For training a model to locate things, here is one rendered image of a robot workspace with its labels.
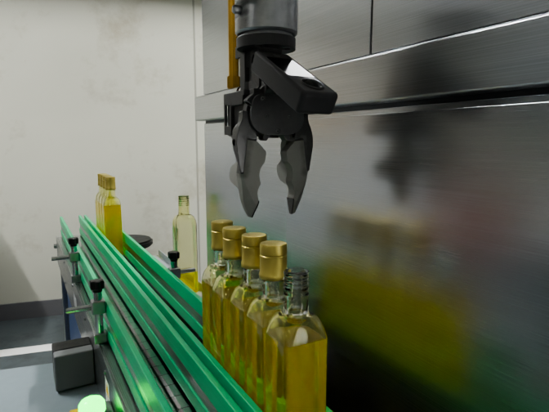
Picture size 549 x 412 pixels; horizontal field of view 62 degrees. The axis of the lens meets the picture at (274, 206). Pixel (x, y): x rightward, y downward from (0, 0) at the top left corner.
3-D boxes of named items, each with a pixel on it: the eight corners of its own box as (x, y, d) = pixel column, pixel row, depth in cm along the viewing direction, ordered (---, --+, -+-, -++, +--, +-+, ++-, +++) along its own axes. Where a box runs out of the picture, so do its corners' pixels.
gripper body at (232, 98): (274, 141, 63) (274, 49, 62) (307, 140, 56) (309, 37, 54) (221, 141, 60) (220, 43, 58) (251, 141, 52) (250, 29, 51)
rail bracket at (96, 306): (109, 345, 93) (105, 281, 91) (69, 353, 90) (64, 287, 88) (105, 338, 97) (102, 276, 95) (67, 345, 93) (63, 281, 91)
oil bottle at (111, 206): (123, 257, 162) (119, 176, 158) (106, 258, 159) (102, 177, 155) (120, 253, 167) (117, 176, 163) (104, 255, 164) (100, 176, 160)
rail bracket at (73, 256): (82, 284, 133) (78, 238, 131) (53, 288, 130) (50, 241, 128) (80, 279, 137) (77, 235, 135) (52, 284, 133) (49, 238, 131)
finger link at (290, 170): (292, 202, 64) (278, 136, 62) (315, 208, 59) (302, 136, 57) (273, 208, 63) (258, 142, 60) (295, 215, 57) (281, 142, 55)
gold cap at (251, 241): (271, 267, 62) (271, 235, 62) (247, 270, 60) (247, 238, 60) (260, 261, 65) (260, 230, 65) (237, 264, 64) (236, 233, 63)
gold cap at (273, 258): (292, 278, 57) (292, 244, 56) (267, 283, 55) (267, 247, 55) (278, 271, 60) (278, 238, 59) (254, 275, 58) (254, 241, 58)
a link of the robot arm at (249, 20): (310, -3, 53) (246, -14, 49) (310, 38, 54) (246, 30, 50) (278, 13, 60) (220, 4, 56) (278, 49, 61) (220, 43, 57)
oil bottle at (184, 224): (198, 292, 124) (196, 196, 121) (178, 295, 122) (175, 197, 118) (194, 286, 130) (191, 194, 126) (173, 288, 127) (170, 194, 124)
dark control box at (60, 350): (95, 385, 102) (93, 349, 101) (55, 394, 98) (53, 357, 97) (91, 369, 109) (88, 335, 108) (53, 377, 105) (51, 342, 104)
